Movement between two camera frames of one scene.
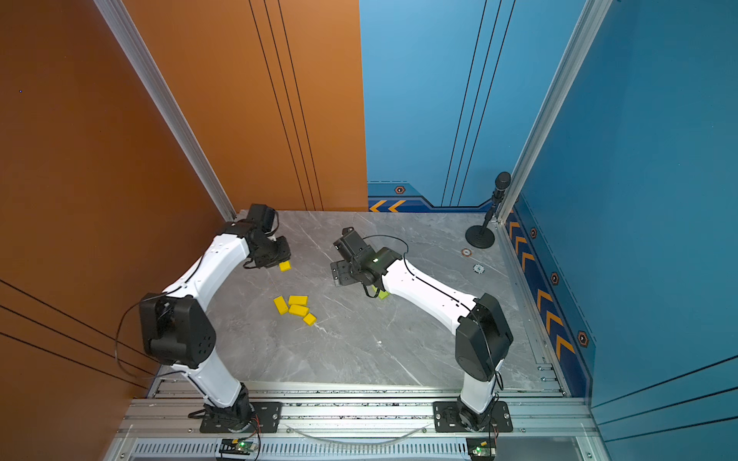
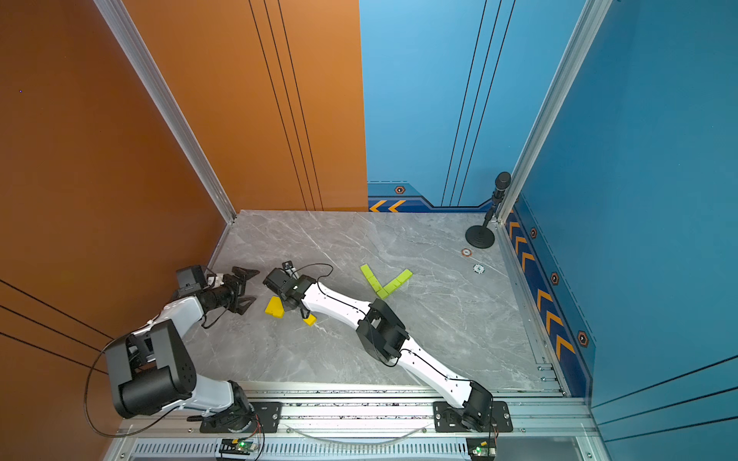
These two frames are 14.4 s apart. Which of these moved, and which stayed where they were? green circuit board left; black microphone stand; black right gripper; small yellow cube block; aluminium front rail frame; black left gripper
Moved: black left gripper; black right gripper
Stayed: aluminium front rail frame; small yellow cube block; green circuit board left; black microphone stand
